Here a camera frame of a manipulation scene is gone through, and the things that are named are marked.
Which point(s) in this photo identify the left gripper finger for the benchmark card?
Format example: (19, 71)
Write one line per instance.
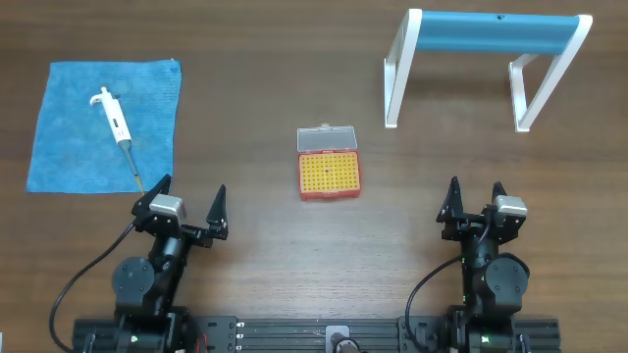
(218, 216)
(157, 193)

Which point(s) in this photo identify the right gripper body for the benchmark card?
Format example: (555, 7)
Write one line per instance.
(476, 228)

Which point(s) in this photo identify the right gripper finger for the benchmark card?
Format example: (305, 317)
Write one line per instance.
(498, 190)
(454, 203)

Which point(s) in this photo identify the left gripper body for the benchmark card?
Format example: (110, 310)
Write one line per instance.
(167, 229)

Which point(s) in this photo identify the white pipette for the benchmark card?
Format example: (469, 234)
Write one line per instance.
(117, 122)

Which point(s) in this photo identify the blue cloth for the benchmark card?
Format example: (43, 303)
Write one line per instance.
(73, 147)

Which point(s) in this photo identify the red and yellow tip box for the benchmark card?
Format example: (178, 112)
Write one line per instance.
(326, 171)

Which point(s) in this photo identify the white and blue stand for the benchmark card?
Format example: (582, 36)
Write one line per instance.
(490, 32)

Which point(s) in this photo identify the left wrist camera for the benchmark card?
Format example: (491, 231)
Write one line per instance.
(168, 206)

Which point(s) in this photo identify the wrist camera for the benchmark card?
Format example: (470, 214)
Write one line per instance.
(510, 206)
(168, 206)

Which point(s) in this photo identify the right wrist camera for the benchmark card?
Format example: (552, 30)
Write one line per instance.
(510, 206)

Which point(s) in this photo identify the mounting rail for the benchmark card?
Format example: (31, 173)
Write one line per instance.
(284, 333)

